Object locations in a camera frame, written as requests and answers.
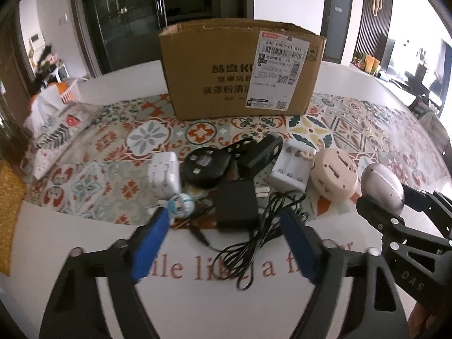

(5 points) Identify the yellow woven cushion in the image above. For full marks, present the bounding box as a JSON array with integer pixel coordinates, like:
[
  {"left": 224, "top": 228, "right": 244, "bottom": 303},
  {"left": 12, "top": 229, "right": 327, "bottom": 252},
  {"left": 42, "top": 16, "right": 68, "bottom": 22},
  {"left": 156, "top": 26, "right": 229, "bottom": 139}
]
[{"left": 0, "top": 160, "right": 25, "bottom": 276}]

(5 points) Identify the white basket of oranges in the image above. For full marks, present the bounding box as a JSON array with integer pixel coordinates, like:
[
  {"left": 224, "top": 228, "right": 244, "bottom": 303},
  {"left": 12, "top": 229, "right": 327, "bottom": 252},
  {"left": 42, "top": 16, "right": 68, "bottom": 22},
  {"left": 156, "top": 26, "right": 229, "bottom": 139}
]
[{"left": 51, "top": 78, "right": 81, "bottom": 104}]

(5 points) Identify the right hand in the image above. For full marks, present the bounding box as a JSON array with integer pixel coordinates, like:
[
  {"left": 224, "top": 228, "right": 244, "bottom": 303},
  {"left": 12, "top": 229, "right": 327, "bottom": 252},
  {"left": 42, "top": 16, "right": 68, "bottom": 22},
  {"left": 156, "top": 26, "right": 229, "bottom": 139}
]
[{"left": 408, "top": 291, "right": 452, "bottom": 339}]

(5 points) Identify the white battery charger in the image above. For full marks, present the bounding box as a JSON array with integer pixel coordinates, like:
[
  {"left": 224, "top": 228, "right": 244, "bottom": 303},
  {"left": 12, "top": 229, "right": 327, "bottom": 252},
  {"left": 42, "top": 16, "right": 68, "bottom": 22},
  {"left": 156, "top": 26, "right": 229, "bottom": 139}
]
[{"left": 269, "top": 138, "right": 316, "bottom": 193}]

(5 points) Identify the black power cable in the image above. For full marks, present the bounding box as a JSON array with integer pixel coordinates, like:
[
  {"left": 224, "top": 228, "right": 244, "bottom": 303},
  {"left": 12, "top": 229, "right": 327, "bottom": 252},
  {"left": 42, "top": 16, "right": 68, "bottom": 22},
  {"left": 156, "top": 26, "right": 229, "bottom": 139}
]
[{"left": 188, "top": 190, "right": 308, "bottom": 292}]

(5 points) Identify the patterned fabric pouch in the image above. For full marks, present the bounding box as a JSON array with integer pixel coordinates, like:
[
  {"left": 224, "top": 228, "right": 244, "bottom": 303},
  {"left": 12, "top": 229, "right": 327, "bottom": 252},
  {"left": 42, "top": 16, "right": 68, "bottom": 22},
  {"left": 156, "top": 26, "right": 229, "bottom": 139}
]
[{"left": 25, "top": 102, "right": 102, "bottom": 180}]

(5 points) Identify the silver egg-shaped device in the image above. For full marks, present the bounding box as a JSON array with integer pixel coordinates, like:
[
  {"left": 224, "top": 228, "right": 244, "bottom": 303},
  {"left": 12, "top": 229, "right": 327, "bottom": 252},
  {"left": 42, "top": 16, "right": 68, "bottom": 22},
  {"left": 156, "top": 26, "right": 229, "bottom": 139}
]
[{"left": 361, "top": 163, "right": 405, "bottom": 215}]

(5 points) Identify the pink round deer gadget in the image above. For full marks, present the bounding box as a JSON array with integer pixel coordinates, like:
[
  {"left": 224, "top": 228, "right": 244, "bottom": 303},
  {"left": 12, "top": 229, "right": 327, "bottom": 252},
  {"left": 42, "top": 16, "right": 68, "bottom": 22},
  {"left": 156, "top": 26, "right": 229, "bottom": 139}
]
[{"left": 310, "top": 148, "right": 358, "bottom": 202}]

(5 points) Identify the black glass cabinet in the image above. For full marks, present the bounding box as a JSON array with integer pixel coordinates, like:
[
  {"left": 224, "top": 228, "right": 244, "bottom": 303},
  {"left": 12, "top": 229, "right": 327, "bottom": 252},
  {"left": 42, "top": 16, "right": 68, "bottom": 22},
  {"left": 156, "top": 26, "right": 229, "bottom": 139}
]
[{"left": 71, "top": 0, "right": 252, "bottom": 77}]

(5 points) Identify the brown cardboard box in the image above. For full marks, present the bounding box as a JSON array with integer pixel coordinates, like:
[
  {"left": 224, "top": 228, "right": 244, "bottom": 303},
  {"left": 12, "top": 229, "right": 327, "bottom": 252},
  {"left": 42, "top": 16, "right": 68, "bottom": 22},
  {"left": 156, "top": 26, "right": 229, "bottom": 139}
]
[{"left": 159, "top": 18, "right": 326, "bottom": 120}]

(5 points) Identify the white cube power adapter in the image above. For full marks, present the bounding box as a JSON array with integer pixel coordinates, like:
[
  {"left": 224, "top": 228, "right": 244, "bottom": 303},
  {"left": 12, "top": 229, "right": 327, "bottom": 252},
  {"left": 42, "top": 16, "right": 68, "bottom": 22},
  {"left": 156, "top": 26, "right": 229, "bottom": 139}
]
[{"left": 148, "top": 151, "right": 182, "bottom": 200}]

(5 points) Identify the black rectangular device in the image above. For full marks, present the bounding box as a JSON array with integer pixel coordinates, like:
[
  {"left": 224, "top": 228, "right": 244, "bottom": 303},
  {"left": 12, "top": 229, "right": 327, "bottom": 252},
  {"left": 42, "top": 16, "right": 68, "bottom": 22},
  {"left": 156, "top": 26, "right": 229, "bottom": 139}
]
[{"left": 238, "top": 134, "right": 283, "bottom": 178}]

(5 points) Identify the white tissue paper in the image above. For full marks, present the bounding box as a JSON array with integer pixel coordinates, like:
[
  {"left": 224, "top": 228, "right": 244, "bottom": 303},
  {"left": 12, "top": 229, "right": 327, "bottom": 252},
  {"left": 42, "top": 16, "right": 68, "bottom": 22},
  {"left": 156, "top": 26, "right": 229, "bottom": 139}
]
[{"left": 30, "top": 85, "right": 67, "bottom": 131}]

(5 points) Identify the white shelf with clutter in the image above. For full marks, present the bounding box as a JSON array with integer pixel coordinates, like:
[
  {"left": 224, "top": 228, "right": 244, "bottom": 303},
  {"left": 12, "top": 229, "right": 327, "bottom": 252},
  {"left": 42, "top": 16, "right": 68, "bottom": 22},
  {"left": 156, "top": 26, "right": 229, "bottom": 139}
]
[{"left": 32, "top": 45, "right": 70, "bottom": 90}]

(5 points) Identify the black round plug adapter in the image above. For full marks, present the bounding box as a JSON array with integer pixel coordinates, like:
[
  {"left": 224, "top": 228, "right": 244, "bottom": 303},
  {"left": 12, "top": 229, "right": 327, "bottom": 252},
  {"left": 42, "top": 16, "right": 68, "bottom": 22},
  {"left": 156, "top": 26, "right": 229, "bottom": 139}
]
[{"left": 182, "top": 138, "right": 257, "bottom": 190}]

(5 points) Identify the black power brick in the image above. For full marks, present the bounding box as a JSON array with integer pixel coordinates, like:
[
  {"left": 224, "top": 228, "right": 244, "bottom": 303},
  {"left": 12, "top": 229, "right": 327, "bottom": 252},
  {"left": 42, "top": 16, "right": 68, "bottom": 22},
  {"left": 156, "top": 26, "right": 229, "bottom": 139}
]
[{"left": 214, "top": 180, "right": 260, "bottom": 230}]

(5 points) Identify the patterned tile table mat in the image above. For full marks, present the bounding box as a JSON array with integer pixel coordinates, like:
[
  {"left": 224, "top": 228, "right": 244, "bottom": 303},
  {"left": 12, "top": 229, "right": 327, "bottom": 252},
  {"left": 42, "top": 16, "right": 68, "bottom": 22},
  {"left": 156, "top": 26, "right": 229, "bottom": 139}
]
[{"left": 26, "top": 94, "right": 451, "bottom": 225}]

